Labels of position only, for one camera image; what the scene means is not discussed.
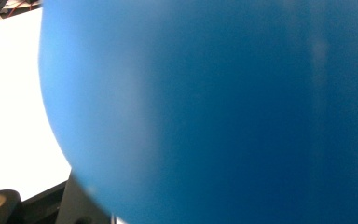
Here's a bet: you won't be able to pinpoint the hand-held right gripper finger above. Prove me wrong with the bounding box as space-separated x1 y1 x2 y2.
55 171 112 224

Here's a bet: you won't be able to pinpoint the blue bottle with white cap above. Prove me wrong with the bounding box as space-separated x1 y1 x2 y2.
37 0 358 224

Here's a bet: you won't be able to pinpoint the red wires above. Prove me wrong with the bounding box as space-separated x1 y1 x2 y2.
0 0 42 19

